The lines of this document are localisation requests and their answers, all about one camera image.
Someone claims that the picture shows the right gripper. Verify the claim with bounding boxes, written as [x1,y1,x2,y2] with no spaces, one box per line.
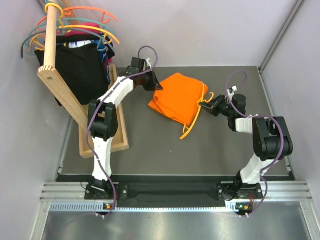
[200,94,235,118]

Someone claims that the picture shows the orange trousers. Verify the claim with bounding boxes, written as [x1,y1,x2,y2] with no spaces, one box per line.
[148,73,209,127]

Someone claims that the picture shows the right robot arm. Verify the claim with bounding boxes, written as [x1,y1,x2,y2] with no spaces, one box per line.
[199,86,293,201]

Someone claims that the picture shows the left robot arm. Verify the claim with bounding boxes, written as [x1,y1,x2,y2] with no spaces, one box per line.
[85,57,163,200]

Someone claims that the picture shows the teal hanger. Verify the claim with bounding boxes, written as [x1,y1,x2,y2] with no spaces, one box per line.
[20,18,120,59]

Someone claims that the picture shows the orange hanger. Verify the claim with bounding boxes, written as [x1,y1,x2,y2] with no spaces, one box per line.
[36,6,119,27]

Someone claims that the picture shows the blue hanging garment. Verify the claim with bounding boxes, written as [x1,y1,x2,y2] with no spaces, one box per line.
[97,40,111,85]

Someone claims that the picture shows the black hanging garment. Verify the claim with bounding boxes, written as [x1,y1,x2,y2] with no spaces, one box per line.
[34,34,116,106]

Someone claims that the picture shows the pink hanging garment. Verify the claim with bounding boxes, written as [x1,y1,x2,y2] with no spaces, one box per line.
[63,22,101,37]

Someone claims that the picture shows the wooden rack pole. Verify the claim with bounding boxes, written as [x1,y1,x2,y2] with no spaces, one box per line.
[37,0,90,128]

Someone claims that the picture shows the wooden rack base tray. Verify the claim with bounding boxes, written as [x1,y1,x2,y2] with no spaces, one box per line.
[78,64,130,159]

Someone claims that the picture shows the corner aluminium profile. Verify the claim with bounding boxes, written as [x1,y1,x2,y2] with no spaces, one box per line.
[258,0,307,73]

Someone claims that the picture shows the aluminium frame rail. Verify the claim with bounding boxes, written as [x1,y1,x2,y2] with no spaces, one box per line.
[30,175,320,240]

